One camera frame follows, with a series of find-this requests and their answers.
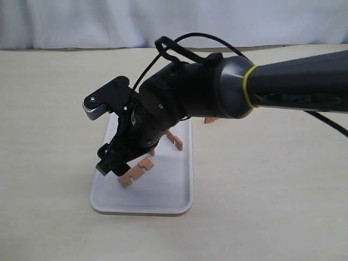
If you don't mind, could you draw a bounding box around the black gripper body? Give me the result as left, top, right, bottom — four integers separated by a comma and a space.
110, 63, 216, 163

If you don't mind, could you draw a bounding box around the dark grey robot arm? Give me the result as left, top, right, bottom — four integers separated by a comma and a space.
96, 51, 347, 176

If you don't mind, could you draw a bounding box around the white plastic tray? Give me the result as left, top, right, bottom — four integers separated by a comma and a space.
90, 120, 194, 216

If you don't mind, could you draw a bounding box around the white backdrop cloth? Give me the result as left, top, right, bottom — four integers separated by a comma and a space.
1, 1, 347, 49

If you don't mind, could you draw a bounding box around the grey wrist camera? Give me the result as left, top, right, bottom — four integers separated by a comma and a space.
82, 76, 131, 120

